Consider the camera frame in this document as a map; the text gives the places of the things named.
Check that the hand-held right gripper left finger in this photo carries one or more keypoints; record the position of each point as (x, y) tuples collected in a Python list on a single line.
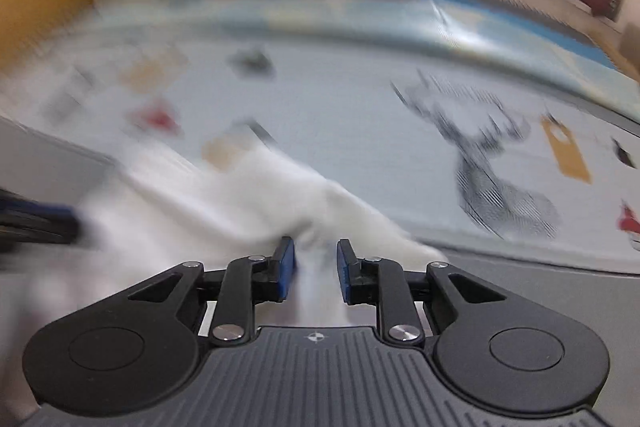
[(285, 269)]

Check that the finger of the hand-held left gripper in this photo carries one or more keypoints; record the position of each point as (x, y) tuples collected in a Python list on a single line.
[(45, 213)]

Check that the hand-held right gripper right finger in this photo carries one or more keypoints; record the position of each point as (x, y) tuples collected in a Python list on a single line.
[(345, 272)]

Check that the grey printed bed sheet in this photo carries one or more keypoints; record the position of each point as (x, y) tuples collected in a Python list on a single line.
[(325, 107)]

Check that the light blue patterned sheet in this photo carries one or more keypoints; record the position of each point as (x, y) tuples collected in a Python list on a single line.
[(350, 17)]

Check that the white long-sleeve shirt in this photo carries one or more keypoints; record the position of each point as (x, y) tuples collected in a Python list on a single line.
[(225, 217)]

